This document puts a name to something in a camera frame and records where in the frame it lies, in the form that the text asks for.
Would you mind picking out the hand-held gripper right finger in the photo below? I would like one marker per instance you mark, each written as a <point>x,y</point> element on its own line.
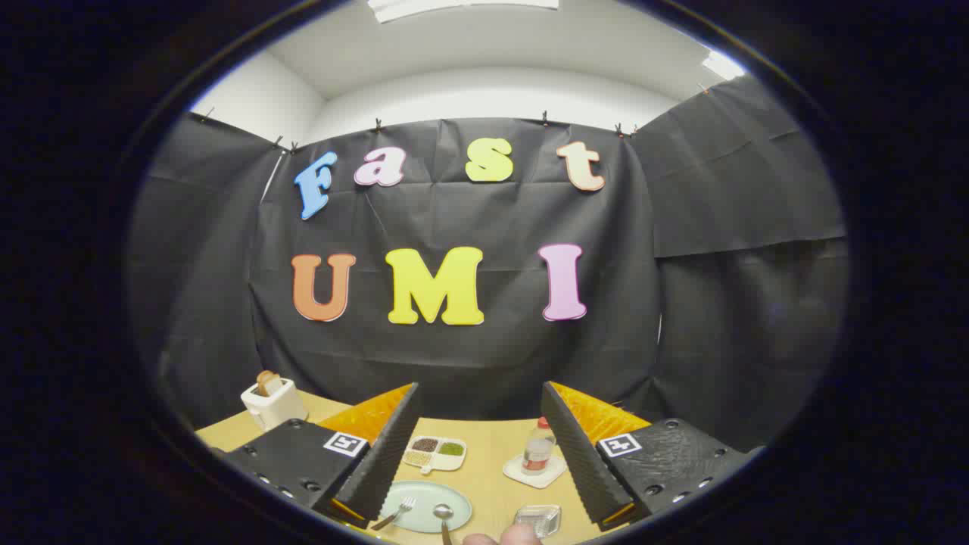
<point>579,462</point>

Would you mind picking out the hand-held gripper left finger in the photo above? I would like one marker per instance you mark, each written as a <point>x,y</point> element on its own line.
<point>382,462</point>

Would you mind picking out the white square coaster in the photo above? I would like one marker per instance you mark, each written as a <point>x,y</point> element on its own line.
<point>541,478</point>

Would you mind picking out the clear bottle with red cap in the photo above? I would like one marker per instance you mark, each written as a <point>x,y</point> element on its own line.
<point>538,450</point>

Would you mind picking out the white divided tray with beans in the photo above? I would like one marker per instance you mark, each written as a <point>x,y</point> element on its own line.
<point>435,454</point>

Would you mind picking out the light green round plate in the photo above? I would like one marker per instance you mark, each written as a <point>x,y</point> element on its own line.
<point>443,496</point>

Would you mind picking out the white toaster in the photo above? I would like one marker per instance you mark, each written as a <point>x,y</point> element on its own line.
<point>276,409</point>

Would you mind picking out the brown bread slice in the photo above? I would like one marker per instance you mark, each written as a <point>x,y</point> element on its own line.
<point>266,382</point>

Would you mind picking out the ceiling light panel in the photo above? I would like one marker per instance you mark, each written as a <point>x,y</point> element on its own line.
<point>462,6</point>
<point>723,66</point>

